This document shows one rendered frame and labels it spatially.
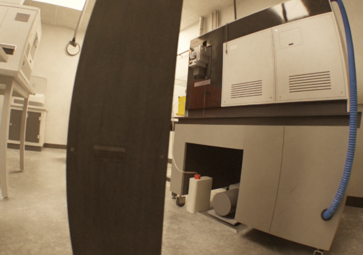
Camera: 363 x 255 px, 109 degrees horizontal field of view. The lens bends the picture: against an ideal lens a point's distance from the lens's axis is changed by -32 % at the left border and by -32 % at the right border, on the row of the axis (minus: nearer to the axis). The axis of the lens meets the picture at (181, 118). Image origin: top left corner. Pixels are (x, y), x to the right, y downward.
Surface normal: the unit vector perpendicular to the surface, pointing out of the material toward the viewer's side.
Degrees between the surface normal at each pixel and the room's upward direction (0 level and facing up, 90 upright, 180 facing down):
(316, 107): 90
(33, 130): 90
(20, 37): 90
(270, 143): 90
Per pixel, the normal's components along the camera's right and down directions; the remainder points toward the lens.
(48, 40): 0.60, -0.01
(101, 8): 0.33, -0.04
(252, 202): -0.79, -0.11
